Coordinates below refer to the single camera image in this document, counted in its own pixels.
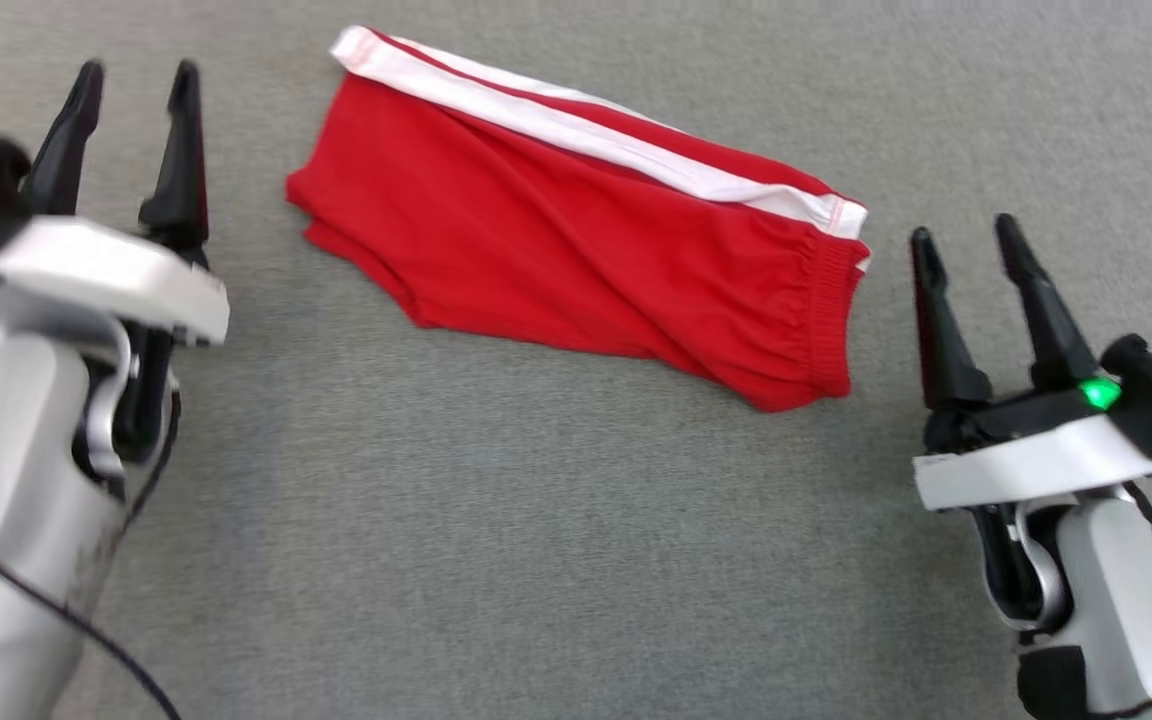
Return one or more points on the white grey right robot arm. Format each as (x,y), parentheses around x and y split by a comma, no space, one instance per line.
(1116,610)

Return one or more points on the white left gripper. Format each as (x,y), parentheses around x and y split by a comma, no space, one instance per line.
(96,275)

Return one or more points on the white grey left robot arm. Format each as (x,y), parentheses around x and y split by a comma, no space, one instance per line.
(16,500)

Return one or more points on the red shorts with white stripe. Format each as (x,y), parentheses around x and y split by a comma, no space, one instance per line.
(556,240)

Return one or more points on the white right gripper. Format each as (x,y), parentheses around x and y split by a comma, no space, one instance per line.
(1026,460)

